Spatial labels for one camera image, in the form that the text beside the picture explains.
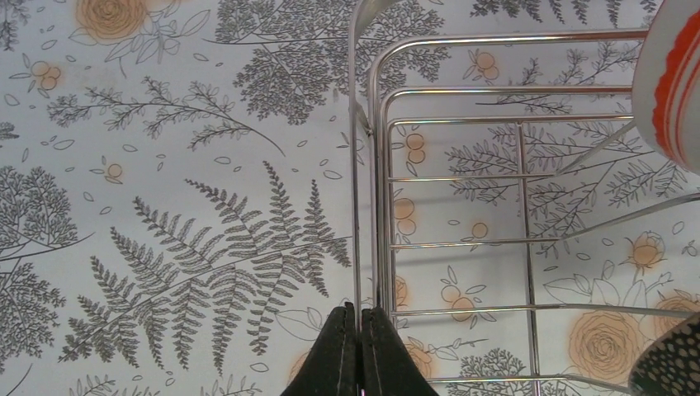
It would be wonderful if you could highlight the floral tablecloth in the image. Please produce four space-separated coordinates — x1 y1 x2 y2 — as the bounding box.
1 1 699 395

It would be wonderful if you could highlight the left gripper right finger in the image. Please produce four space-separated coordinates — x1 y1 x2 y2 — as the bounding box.
361 307 438 396

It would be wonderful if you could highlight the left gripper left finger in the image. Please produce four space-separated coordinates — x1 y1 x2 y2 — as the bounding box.
281 302 357 396

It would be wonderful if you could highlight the wire dish rack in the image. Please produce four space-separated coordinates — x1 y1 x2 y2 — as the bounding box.
348 1 699 395

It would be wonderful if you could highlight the black dotted object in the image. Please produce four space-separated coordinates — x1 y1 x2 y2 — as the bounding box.
628 313 699 396

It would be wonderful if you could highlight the red patterned white bowl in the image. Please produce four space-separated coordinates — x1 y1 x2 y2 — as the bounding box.
632 0 699 174

